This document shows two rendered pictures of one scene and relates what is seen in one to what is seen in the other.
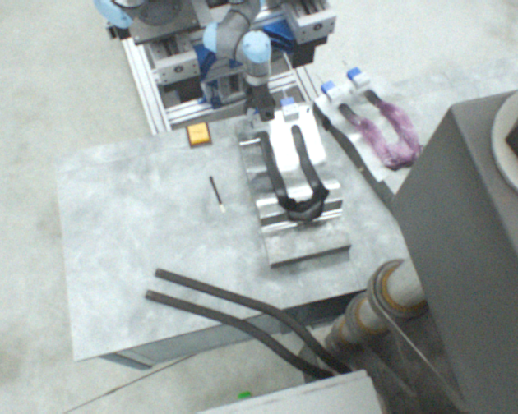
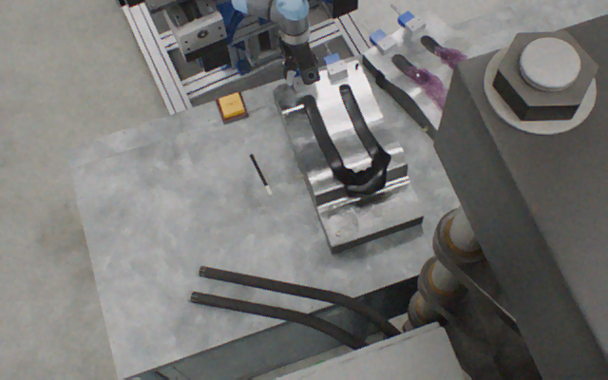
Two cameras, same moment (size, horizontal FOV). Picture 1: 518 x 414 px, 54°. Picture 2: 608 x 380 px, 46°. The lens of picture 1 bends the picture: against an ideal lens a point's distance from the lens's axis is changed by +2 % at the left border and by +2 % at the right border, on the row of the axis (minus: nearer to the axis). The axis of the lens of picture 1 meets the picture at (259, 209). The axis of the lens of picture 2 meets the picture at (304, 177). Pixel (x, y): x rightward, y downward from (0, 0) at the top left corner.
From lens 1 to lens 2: 0.38 m
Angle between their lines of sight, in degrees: 3
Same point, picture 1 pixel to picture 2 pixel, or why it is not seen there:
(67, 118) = (60, 104)
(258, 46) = (294, 3)
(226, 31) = not seen: outside the picture
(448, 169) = (462, 110)
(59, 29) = not seen: outside the picture
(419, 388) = (500, 346)
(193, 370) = not seen: outside the picture
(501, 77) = (575, 8)
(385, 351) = (462, 313)
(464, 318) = (491, 224)
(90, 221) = (117, 219)
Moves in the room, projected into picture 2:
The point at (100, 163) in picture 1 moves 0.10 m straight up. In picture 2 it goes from (121, 152) to (110, 137)
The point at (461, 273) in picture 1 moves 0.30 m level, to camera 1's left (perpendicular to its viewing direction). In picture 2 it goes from (483, 189) to (217, 223)
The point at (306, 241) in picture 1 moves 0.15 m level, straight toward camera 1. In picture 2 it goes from (370, 217) to (362, 271)
